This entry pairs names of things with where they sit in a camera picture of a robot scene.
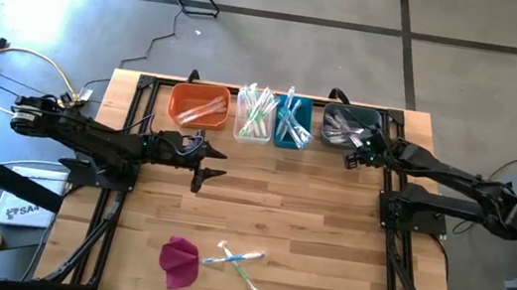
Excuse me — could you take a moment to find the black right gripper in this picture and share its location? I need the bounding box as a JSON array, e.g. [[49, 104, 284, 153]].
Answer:
[[341, 122, 393, 175]]

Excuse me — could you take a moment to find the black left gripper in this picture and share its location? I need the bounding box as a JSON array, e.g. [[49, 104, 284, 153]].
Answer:
[[142, 123, 233, 198]]

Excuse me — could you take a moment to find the blue toothbrush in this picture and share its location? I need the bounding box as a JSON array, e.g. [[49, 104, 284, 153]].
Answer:
[[288, 117, 317, 151], [283, 97, 305, 144], [282, 112, 317, 153], [275, 105, 318, 143], [280, 84, 298, 138], [201, 244, 266, 273]]

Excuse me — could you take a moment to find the dark grey plastic bin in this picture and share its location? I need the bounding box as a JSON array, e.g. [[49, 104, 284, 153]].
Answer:
[[317, 101, 385, 155]]

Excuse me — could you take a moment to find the black table clamp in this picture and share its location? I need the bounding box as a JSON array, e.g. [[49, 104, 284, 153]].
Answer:
[[326, 85, 355, 108], [185, 68, 203, 87]]

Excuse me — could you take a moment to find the clear plastic bin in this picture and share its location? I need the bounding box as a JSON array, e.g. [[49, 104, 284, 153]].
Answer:
[[230, 86, 279, 149]]

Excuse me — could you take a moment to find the teal blue plastic bin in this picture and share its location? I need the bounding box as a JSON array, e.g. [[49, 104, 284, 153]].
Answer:
[[269, 92, 318, 153]]

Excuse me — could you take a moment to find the orange plastic bin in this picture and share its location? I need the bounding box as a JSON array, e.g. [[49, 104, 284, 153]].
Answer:
[[165, 79, 235, 135]]

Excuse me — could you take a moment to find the magenta cloth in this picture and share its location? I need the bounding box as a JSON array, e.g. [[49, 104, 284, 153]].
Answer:
[[154, 234, 203, 290]]

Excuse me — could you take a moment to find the power strip with plugs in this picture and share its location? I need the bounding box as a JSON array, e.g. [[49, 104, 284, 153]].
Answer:
[[56, 83, 95, 112]]

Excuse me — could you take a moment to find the white printed box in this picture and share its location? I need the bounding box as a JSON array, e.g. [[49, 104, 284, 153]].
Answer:
[[0, 162, 71, 234]]

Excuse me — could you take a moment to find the black desk beam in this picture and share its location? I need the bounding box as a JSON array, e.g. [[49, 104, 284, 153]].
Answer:
[[0, 150, 70, 217]]

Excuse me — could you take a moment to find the black fan power cable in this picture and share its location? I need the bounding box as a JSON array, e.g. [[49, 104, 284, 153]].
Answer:
[[116, 0, 183, 76]]

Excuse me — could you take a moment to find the yellow cable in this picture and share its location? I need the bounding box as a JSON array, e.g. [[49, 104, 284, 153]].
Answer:
[[0, 44, 89, 123]]

